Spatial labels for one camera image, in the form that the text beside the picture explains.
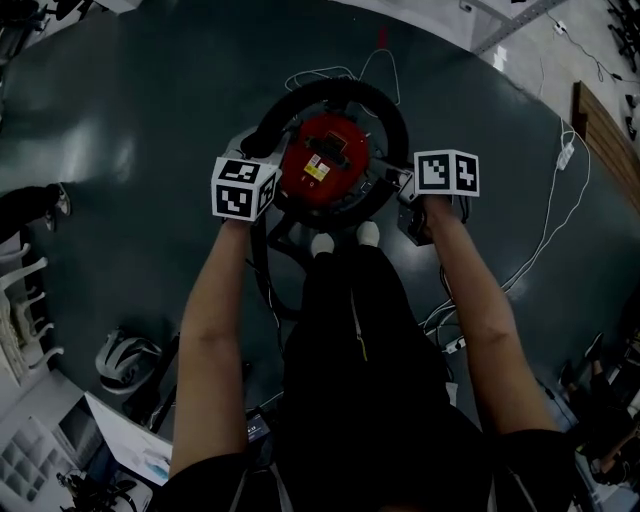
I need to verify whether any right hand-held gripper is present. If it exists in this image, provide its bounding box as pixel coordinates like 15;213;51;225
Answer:
371;149;480;247

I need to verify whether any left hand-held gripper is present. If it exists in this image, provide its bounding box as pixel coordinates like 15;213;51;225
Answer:
210;126;295;223

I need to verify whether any black vacuum hose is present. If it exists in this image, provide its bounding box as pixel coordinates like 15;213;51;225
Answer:
239;76;411;322

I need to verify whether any person's left forearm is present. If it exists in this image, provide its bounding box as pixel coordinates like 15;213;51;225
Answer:
168;216;255;480

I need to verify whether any person's right forearm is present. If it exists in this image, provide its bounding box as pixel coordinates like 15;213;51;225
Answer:
423;193;562;437

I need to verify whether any red vacuum cleaner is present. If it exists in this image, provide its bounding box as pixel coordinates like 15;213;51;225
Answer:
276;111;397;230

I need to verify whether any person's right white shoe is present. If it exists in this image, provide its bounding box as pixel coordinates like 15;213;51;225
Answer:
355;220;381;248

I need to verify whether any person's white shoe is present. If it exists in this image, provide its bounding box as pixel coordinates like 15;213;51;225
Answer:
355;220;381;248
310;231;336;259

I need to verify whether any person's left white shoe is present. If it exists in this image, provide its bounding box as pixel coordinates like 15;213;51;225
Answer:
310;231;336;259

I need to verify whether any person's black clothing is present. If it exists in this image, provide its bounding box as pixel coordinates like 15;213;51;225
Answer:
163;243;582;512

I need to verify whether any grey white headset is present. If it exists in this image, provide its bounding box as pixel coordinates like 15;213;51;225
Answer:
93;327;165;397

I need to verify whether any white carved chair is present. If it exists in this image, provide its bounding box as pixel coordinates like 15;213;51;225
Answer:
0;241;67;387

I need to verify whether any white marble table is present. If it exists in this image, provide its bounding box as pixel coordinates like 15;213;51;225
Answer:
82;391;175;488

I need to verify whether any thin white cord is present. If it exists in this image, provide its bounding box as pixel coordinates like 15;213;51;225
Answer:
283;48;402;107

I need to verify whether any white charger cable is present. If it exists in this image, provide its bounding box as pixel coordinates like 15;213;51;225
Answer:
498;116;592;297

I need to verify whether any grey metal frame beam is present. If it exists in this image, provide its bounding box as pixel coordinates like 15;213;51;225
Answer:
471;0;572;57

